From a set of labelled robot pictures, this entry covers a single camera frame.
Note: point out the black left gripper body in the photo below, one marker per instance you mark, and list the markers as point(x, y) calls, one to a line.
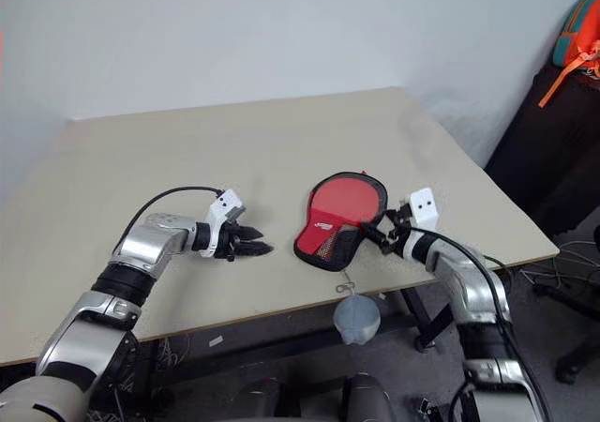
point(230, 241)

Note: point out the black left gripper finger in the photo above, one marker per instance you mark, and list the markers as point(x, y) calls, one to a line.
point(257, 248)
point(250, 231)

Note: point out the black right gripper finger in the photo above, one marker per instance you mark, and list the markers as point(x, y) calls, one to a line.
point(374, 235)
point(391, 216)

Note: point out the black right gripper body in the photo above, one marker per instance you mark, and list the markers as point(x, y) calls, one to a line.
point(399, 232)

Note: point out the red black paddle case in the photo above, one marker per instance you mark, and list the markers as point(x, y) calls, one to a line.
point(328, 244)

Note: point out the red table tennis paddle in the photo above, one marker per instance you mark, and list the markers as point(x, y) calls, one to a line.
point(344, 199)

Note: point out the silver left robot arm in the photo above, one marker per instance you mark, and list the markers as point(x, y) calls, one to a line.
point(117, 276)

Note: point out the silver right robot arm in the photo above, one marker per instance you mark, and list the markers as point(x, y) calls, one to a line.
point(473, 300)

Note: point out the grey ball pouch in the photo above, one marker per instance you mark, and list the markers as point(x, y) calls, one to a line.
point(356, 319)

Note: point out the small white tag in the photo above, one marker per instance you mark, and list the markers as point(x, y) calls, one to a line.
point(215, 341)

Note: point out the dark rounded shape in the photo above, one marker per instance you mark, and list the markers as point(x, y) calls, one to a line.
point(368, 398)

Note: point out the black upholstered seat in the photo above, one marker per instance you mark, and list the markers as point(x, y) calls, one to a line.
point(548, 159)

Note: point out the black office chair base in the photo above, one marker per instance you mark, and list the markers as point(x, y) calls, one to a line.
point(579, 347)

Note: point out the teal orange bag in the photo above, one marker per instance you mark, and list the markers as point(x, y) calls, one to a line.
point(574, 33)

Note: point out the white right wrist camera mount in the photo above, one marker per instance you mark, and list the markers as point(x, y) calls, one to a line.
point(424, 206)

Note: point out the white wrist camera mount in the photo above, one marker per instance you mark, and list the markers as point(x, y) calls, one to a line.
point(224, 206)
point(424, 206)

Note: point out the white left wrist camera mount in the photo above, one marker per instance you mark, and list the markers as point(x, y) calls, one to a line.
point(224, 206)

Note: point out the black metal table frame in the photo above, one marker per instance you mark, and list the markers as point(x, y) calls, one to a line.
point(290, 347)

